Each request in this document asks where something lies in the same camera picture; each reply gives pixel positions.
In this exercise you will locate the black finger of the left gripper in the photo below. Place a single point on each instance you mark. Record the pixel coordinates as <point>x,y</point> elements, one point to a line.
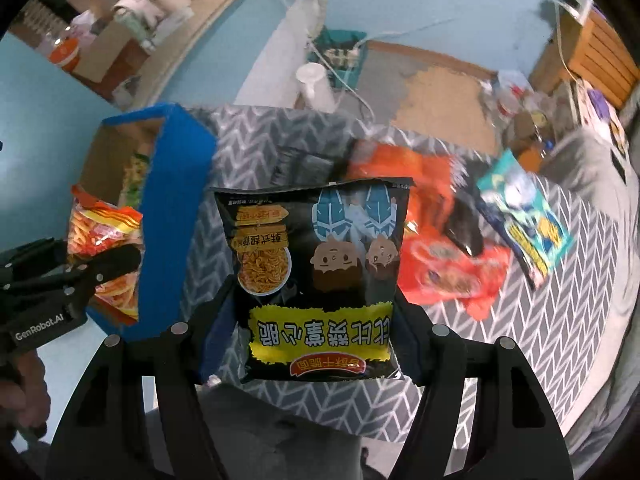
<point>33,259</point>
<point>106,266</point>

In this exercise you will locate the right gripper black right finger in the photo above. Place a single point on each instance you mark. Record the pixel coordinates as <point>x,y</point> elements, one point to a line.
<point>515,434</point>

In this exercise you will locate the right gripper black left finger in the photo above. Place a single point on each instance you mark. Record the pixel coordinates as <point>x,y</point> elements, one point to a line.
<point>102,433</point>

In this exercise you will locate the green snack bag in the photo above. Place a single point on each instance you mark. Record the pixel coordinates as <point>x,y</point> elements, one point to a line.
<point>133,181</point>

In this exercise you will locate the red snack bag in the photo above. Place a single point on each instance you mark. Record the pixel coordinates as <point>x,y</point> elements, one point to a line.
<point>433,269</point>

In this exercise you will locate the black yellow noodle snack bag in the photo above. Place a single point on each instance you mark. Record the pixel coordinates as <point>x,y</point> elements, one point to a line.
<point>316,271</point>

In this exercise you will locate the teal cartoon snack bag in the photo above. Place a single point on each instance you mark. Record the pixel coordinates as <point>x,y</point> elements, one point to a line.
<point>511,202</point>

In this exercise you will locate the orange snack bag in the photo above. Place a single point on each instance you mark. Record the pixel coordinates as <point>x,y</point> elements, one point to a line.
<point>440,200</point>

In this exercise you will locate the person left hand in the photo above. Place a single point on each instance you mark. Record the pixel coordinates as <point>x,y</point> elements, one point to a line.
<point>26,404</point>

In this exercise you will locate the grey chevron fabric ottoman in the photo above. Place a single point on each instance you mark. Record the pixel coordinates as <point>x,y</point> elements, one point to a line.
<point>557,326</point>

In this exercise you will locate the blue cardboard box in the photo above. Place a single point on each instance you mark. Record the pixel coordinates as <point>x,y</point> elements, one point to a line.
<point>181,154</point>

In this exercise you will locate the white cup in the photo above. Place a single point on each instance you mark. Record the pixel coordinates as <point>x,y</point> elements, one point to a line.
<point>314,84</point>

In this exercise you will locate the clear plastic bag pile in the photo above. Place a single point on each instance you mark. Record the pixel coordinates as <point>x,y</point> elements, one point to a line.
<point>502,97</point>

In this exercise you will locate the teal storage basket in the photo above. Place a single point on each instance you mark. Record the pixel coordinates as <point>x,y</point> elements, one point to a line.
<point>342,52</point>

